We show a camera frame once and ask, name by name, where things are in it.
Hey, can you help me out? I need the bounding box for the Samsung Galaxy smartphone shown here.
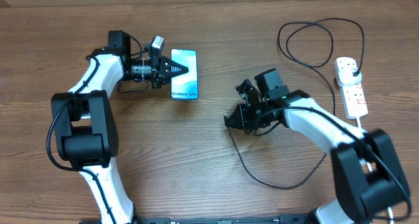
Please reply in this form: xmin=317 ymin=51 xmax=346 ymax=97
xmin=171 ymin=49 xmax=199 ymax=100

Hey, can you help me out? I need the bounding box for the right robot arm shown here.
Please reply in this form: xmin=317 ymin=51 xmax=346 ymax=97
xmin=224 ymin=69 xmax=412 ymax=223

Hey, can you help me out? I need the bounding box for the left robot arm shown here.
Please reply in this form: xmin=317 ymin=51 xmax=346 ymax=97
xmin=46 ymin=30 xmax=189 ymax=223

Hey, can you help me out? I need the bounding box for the white charger plug adapter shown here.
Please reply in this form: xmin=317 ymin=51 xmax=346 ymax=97
xmin=336 ymin=69 xmax=362 ymax=86

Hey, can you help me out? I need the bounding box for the white power strip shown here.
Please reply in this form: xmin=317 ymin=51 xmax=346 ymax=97
xmin=333 ymin=56 xmax=369 ymax=120

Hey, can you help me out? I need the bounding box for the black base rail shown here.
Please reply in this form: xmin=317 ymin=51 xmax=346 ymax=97
xmin=78 ymin=213 xmax=312 ymax=224

